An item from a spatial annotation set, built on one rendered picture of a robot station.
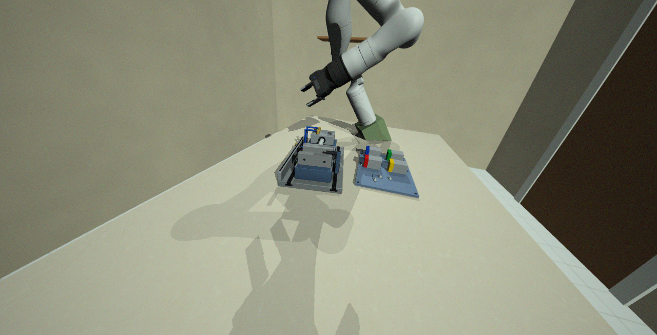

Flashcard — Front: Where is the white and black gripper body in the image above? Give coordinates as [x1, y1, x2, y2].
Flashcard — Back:
[310, 45, 368, 98]

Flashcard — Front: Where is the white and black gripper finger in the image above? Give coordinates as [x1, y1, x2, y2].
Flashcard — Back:
[306, 95, 325, 107]
[300, 82, 313, 92]

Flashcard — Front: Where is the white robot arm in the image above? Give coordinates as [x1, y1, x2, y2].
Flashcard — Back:
[325, 0, 424, 126]

